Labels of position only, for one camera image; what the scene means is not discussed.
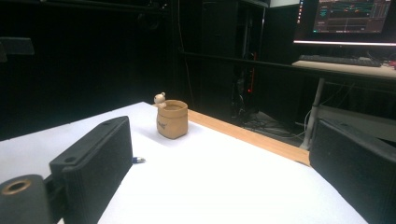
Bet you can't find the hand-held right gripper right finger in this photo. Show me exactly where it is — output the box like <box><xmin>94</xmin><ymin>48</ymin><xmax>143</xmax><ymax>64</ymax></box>
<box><xmin>308</xmin><ymin>118</ymin><xmax>396</xmax><ymax>224</ymax></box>

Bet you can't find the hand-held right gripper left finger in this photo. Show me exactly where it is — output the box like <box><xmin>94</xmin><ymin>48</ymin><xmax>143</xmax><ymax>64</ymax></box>
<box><xmin>49</xmin><ymin>115</ymin><xmax>134</xmax><ymax>224</ymax></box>

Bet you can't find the small wooden bowl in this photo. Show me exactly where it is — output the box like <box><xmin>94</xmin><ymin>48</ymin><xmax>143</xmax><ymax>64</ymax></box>
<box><xmin>153</xmin><ymin>91</ymin><xmax>190</xmax><ymax>140</ymax></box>

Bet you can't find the white table mat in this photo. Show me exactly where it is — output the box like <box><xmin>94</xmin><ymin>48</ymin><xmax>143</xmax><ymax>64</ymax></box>
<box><xmin>0</xmin><ymin>101</ymin><xmax>370</xmax><ymax>224</ymax></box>

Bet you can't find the black keyboard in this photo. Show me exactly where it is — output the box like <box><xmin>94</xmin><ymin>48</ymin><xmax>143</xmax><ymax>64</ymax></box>
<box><xmin>298</xmin><ymin>54</ymin><xmax>383</xmax><ymax>68</ymax></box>

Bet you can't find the computer monitor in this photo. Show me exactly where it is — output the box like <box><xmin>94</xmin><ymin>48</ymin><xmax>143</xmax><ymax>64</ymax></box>
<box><xmin>293</xmin><ymin>0</ymin><xmax>396</xmax><ymax>47</ymax></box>

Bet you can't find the tangle of black floor cables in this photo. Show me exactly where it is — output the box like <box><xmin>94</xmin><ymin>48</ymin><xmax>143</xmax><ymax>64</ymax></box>
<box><xmin>242</xmin><ymin>110</ymin><xmax>312</xmax><ymax>141</ymax></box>

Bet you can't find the metal stand frame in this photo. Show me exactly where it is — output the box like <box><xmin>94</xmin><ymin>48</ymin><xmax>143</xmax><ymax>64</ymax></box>
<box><xmin>291</xmin><ymin>60</ymin><xmax>396</xmax><ymax>151</ymax></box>

